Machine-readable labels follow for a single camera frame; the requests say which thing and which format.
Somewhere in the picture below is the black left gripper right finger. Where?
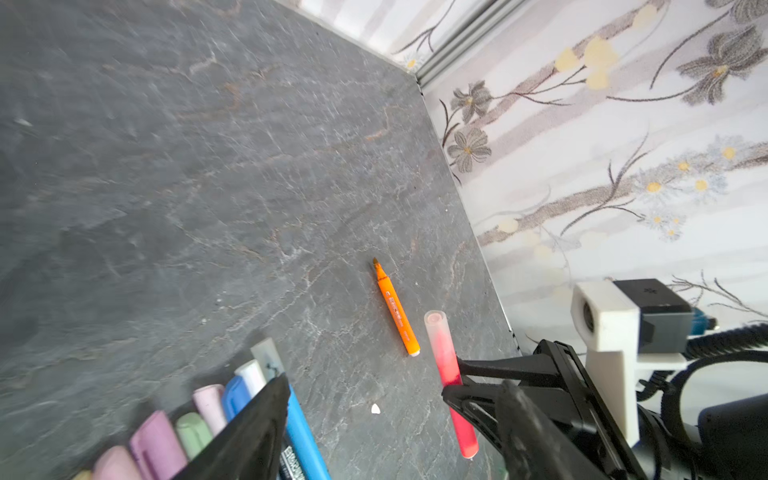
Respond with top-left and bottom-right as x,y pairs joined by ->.
495,380 -> 591,479

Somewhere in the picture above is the pale pink pen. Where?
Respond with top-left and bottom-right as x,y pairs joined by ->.
192,384 -> 228,437

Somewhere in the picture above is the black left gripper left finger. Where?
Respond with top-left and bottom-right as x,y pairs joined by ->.
175,374 -> 290,480

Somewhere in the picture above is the purple pastel pen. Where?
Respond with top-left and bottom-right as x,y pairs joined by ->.
129,410 -> 188,480

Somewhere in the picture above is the dark blue marker pen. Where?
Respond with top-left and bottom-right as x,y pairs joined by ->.
221,375 -> 251,422

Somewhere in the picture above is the green pastel pen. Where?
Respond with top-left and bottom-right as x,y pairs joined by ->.
175,412 -> 213,461

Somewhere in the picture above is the orange highlighter pen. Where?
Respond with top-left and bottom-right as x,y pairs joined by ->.
373,258 -> 421,357

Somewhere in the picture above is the black white marker pen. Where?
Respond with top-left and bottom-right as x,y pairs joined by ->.
235,360 -> 305,480

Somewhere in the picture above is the yellow pastel pen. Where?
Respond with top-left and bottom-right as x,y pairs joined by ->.
72,470 -> 92,480

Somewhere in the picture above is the light blue highlighter pen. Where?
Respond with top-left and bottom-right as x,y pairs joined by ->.
250,337 -> 332,480

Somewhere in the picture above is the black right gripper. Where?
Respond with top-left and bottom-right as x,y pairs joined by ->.
442,340 -> 646,479

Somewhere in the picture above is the pink highlighter pen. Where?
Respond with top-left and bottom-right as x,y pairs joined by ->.
424,310 -> 479,460

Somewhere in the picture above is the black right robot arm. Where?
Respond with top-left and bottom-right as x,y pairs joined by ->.
442,323 -> 767,479

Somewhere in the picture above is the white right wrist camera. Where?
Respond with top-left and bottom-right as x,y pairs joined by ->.
571,279 -> 718,446

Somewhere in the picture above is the pink pastel pen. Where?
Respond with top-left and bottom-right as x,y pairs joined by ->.
92,446 -> 143,480

